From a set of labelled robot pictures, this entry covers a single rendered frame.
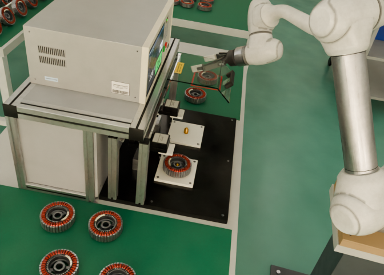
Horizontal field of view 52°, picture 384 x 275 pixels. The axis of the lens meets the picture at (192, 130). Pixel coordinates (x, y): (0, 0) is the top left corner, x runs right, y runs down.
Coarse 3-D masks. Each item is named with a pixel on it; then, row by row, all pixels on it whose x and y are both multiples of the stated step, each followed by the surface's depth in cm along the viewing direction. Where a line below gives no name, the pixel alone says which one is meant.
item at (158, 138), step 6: (156, 132) 151; (150, 138) 151; (156, 138) 148; (162, 138) 148; (168, 138) 149; (132, 144) 147; (138, 144) 148; (150, 144) 147; (156, 144) 146; (162, 144) 146; (168, 144) 149; (174, 144) 153; (150, 150) 148; (156, 150) 148; (162, 150) 147; (168, 150) 150
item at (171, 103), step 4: (168, 100) 169; (172, 100) 170; (164, 104) 167; (168, 104) 167; (172, 104) 167; (176, 104) 168; (164, 108) 166; (168, 108) 165; (172, 108) 165; (176, 108) 165; (160, 112) 167; (164, 112) 167; (168, 112) 166; (172, 112) 166; (176, 112) 166; (180, 112) 170; (172, 116) 168; (176, 116) 167; (180, 116) 168
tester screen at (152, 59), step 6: (162, 30) 139; (162, 36) 141; (156, 42) 130; (156, 48) 132; (150, 54) 124; (156, 54) 135; (150, 60) 126; (156, 60) 137; (150, 66) 128; (150, 72) 130
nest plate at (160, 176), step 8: (160, 160) 159; (192, 160) 162; (160, 168) 156; (192, 168) 158; (160, 176) 152; (168, 176) 153; (192, 176) 154; (176, 184) 151; (184, 184) 150; (192, 184) 151
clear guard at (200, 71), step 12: (180, 60) 168; (192, 60) 170; (204, 60) 171; (216, 60) 173; (192, 72) 162; (204, 72) 163; (216, 72) 164; (228, 72) 173; (192, 84) 155; (204, 84) 155; (216, 84) 156; (228, 96) 160
